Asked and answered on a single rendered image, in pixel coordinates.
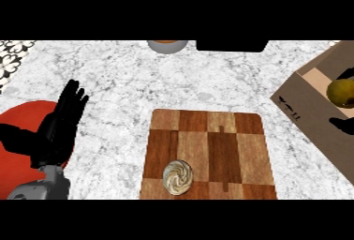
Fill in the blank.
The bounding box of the red round plate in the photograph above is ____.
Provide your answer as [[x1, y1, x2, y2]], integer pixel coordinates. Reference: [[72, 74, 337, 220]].
[[0, 99, 75, 201]]

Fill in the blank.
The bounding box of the grey bowl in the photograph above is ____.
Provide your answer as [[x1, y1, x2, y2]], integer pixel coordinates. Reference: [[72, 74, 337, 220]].
[[146, 39, 188, 55]]

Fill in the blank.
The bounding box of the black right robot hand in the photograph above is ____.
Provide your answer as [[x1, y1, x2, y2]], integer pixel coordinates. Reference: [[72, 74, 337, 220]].
[[327, 67, 354, 136]]

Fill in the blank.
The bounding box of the black appliance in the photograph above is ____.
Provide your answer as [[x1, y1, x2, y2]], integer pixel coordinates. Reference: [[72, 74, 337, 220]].
[[194, 39, 269, 53]]

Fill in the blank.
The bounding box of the checkered wooden cutting board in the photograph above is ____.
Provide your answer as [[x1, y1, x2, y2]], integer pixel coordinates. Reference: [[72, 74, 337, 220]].
[[138, 108, 278, 201]]

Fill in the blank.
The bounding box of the brown cardboard box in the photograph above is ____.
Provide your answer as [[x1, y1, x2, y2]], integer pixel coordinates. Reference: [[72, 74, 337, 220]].
[[268, 40, 354, 186]]

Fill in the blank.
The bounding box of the yellow lemon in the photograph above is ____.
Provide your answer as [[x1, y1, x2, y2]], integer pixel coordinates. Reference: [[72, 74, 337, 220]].
[[324, 78, 354, 110]]

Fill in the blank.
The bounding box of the black and white patterned cloth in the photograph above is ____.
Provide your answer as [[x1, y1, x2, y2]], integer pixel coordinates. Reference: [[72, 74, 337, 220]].
[[0, 39, 36, 92]]

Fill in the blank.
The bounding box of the cream swirled round pastry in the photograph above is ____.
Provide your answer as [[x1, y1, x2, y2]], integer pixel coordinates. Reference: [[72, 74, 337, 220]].
[[162, 159, 194, 197]]

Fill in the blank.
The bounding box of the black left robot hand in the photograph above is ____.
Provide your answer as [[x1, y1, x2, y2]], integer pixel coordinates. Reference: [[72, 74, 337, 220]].
[[0, 79, 91, 170]]

